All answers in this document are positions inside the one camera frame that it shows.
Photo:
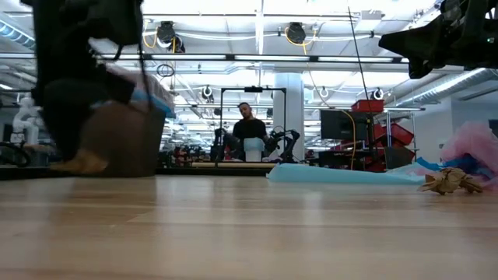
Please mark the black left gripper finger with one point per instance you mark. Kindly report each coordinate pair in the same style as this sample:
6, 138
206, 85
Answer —
64, 124

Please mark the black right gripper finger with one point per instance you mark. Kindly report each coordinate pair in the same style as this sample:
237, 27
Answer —
422, 68
416, 39

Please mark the brown paper ball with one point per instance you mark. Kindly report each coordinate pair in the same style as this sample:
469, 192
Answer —
83, 163
447, 180

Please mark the grey brown trash bin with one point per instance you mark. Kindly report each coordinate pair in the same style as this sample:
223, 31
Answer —
124, 140

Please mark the pink and blue bag pile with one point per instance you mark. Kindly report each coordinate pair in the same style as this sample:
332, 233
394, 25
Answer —
472, 149

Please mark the light blue trash bag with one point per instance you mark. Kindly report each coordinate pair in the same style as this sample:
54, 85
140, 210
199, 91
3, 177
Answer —
334, 175

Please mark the black background robot arm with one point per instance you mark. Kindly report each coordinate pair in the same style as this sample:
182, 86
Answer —
286, 140
223, 142

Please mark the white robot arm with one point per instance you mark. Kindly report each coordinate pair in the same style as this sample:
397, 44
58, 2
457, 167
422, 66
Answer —
25, 120

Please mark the wooden top workbench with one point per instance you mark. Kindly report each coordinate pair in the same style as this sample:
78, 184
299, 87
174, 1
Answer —
35, 148

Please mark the red plastic crate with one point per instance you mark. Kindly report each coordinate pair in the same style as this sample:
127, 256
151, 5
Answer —
367, 106

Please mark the red storage bin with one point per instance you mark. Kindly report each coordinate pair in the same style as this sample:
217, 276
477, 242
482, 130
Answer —
377, 159
400, 134

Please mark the black monitor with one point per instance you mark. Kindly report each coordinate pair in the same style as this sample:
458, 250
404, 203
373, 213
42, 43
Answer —
342, 125

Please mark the white pillar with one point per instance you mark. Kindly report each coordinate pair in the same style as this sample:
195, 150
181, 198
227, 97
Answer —
288, 116

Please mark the ceiling light strip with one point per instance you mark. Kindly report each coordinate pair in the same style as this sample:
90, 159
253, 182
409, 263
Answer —
272, 58

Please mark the person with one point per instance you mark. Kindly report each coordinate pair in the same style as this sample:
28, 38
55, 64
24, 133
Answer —
249, 130

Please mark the white and blue bin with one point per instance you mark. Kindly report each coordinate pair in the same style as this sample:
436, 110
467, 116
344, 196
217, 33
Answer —
253, 149

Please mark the silver ceiling duct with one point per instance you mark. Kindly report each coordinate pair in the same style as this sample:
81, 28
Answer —
15, 35
447, 87

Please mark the black background rig frame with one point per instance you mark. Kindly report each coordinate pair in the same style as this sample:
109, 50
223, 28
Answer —
221, 113

